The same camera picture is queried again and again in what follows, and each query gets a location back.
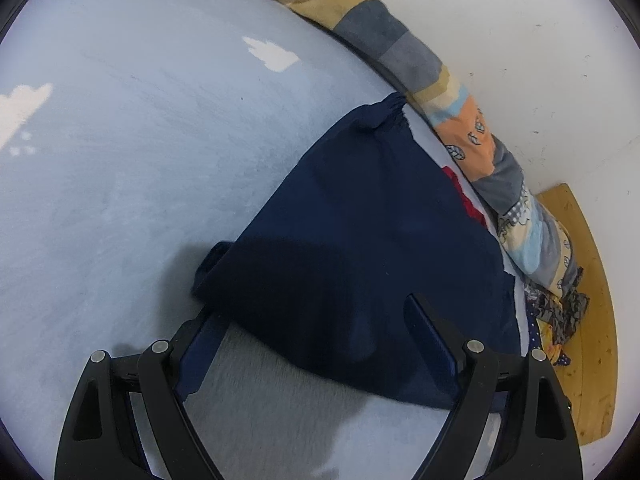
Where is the grey patterned cloth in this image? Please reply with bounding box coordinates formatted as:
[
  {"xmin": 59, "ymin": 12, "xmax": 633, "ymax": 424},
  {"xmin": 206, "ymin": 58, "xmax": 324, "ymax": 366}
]
[{"xmin": 524, "ymin": 267, "xmax": 591, "ymax": 347}]

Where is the wooden headboard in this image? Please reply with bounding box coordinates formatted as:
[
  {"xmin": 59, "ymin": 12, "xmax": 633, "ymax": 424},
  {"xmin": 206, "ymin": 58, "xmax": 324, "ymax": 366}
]
[{"xmin": 537, "ymin": 183, "xmax": 617, "ymax": 446}]

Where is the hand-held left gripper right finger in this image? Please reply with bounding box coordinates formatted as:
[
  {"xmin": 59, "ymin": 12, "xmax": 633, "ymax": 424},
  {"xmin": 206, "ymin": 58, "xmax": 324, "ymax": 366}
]
[{"xmin": 402, "ymin": 292, "xmax": 584, "ymax": 480}]

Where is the navy star-printed cloth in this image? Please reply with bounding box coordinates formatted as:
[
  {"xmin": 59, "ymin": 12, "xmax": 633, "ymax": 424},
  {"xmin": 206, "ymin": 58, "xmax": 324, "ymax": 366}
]
[{"xmin": 527, "ymin": 317, "xmax": 572, "ymax": 369}]

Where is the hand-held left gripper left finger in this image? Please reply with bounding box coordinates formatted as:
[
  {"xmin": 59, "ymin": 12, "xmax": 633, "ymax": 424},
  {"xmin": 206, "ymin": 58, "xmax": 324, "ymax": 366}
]
[{"xmin": 54, "ymin": 305, "xmax": 232, "ymax": 480}]

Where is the navy blue jacket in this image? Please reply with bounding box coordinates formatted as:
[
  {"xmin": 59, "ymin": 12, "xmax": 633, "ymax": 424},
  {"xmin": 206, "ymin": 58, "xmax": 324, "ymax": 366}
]
[{"xmin": 192, "ymin": 91, "xmax": 522, "ymax": 409}]

